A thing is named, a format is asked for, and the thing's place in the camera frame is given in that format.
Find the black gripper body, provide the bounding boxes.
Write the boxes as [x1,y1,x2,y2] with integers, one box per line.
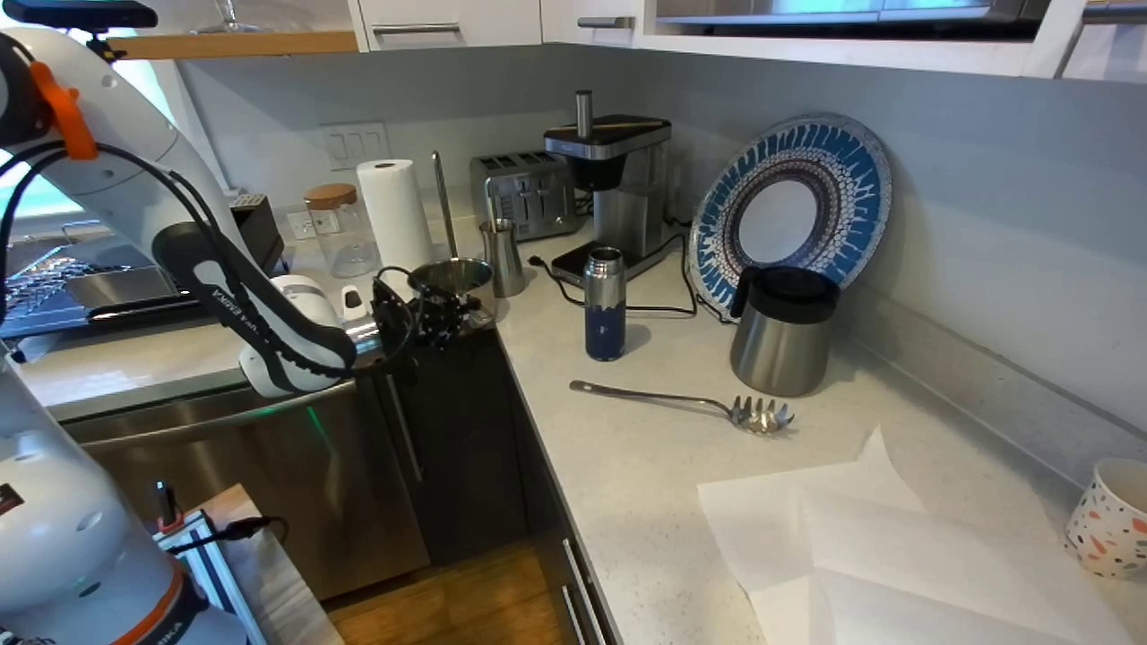
[372,282,482,350]

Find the stainless steel pot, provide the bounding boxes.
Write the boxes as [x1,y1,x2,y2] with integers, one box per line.
[407,258,495,297]

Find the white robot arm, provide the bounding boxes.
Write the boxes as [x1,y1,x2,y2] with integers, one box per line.
[0,30,416,645]

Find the small steel milk pitcher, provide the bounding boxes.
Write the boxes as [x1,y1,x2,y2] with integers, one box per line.
[484,220,528,297]

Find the glass jar wooden lid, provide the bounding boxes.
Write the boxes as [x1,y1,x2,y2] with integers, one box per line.
[304,183,376,279]

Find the white paper towel roll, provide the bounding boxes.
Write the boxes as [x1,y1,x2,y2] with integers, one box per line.
[356,156,434,270]

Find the black lower kitchen cabinets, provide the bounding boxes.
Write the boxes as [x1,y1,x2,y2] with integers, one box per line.
[376,328,621,645]

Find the silver toaster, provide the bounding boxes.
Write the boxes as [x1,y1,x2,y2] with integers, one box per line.
[468,150,585,245]

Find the blue steel travel mug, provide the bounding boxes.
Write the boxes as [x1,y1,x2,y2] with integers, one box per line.
[585,246,627,361]

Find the stainless steel dishwasher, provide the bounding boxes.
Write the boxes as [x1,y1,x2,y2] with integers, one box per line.
[63,383,430,597]

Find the silver drip coffee maker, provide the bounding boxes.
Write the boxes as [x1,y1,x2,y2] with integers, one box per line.
[544,90,669,282]

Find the steel pasta spoon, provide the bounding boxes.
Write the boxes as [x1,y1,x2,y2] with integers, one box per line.
[574,381,797,438]

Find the steel canister black lid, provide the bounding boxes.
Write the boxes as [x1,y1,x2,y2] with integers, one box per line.
[730,266,839,398]

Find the blue patterned decorative plate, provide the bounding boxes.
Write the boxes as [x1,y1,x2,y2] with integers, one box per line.
[686,116,891,320]

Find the white parchment paper sheet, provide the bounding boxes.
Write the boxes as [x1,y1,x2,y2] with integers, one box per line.
[700,434,1133,645]

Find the white upper cabinets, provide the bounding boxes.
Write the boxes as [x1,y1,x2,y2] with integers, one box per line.
[347,0,1147,81]

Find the polka dot paper cup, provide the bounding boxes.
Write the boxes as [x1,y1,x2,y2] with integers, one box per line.
[1063,457,1147,577]

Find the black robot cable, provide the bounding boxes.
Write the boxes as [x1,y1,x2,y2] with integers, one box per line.
[0,140,289,350]

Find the black coffee maker cord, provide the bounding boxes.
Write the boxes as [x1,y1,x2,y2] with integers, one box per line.
[528,234,720,322]

